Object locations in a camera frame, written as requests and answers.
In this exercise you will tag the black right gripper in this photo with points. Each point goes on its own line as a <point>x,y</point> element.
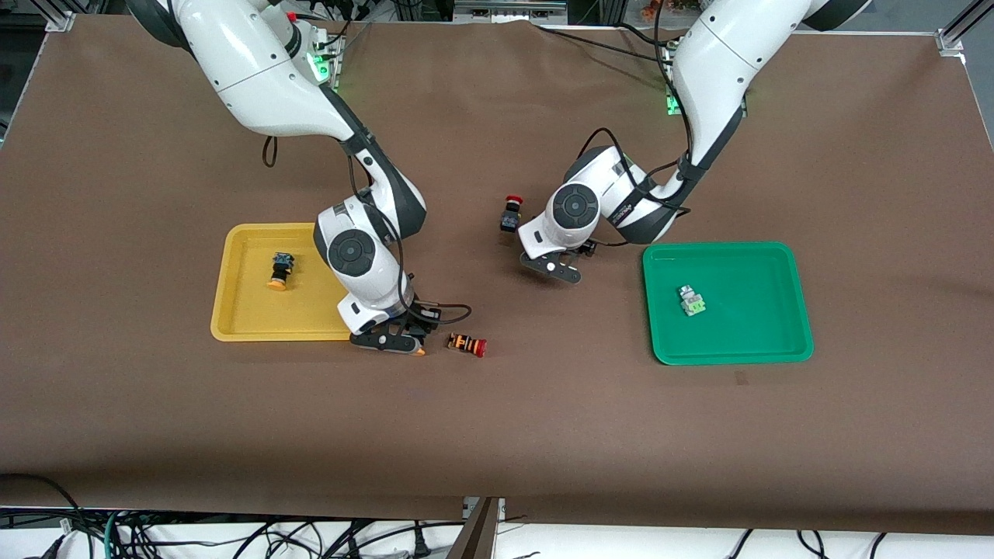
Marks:
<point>418,314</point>

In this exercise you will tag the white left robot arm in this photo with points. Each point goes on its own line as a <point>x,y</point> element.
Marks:
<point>714,70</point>

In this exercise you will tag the red push button orange base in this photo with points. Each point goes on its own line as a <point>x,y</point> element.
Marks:
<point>466,344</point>

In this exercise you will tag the green push button white base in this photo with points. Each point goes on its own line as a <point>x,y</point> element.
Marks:
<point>691,303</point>

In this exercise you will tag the aluminium frame corner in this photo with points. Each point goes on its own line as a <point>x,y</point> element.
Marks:
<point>954,35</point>
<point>58,17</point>

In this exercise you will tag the brown table mat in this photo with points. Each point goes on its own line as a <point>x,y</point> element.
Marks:
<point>543,435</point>

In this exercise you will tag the brown table leg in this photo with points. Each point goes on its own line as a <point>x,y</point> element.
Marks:
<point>475,532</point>

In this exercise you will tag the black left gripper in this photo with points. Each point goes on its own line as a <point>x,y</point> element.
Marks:
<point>588,248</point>

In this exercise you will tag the yellow plastic tray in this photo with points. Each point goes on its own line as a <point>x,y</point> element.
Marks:
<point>248,310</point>

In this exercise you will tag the green plastic tray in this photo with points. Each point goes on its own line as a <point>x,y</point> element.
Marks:
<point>745,326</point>

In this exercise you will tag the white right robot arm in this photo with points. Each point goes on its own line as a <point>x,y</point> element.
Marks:
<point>256,70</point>

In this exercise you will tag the red push button blue base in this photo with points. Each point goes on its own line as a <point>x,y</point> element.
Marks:
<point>510,220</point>

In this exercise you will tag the grey rack equipment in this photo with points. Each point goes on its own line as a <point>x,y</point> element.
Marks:
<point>509,9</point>

